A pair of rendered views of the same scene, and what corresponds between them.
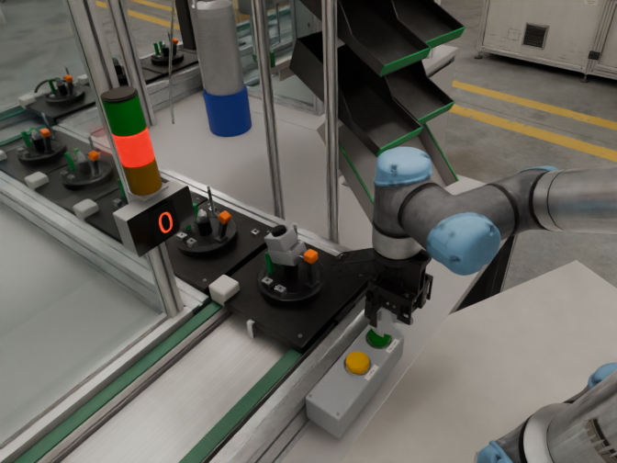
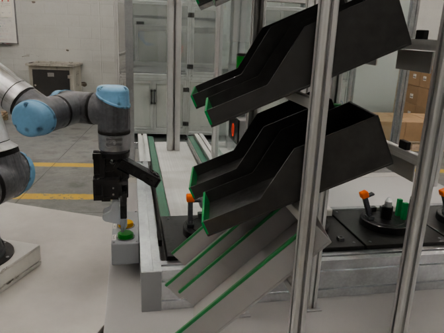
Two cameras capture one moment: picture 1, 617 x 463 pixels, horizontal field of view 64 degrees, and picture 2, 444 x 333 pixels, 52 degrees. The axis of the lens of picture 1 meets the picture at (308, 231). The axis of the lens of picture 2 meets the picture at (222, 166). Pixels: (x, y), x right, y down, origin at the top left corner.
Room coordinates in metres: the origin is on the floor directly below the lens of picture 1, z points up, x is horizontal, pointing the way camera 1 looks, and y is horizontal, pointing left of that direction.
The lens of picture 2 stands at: (1.44, -0.80, 1.47)
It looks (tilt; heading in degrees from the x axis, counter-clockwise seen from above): 16 degrees down; 128
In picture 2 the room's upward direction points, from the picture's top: 2 degrees clockwise
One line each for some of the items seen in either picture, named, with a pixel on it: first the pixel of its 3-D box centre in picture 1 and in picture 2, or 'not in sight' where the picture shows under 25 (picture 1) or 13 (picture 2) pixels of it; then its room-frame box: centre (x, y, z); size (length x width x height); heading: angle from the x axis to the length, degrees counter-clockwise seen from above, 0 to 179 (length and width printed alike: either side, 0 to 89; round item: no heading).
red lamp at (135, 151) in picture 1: (133, 144); not in sight; (0.67, 0.25, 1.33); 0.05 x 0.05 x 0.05
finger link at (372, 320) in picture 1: (375, 304); not in sight; (0.57, -0.10, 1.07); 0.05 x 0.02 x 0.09; 140
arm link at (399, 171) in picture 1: (402, 192); (112, 109); (0.57, -0.13, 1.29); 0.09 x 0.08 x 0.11; 25
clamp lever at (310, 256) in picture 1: (308, 265); (193, 208); (0.71, 0.00, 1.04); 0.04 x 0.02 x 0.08; 50
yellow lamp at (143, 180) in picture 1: (142, 174); not in sight; (0.67, 0.25, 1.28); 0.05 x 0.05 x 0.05
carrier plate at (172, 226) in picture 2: (292, 286); (209, 235); (0.74, 0.04, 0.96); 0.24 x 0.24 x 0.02; 50
